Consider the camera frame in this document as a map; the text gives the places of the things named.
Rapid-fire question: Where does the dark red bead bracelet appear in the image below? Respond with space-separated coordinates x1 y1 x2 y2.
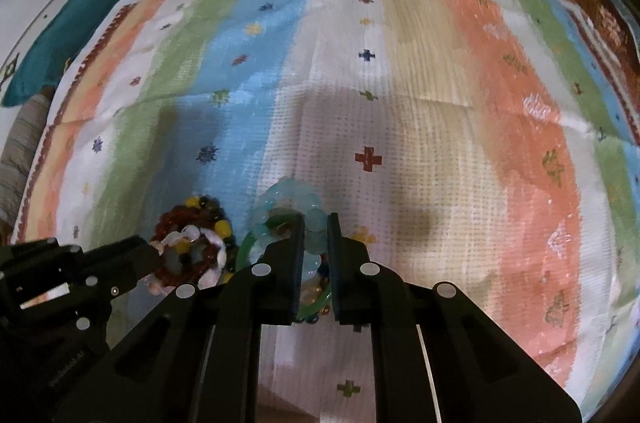
150 202 237 289

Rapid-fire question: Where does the white pearl bead bracelet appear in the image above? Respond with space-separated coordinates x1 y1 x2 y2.
148 225 229 291

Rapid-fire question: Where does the green jade bangle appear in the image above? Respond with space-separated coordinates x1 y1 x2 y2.
235 210 332 325

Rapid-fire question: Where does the striped grey pillow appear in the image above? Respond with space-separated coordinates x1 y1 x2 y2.
1 86 54 239

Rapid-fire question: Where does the white headboard panel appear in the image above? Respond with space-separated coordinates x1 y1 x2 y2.
0 0 109 104

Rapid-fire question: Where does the colourful striped cloth mat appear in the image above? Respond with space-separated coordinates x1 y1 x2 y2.
14 0 639 417

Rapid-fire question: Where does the teal pillow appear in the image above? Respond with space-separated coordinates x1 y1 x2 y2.
2 0 120 108

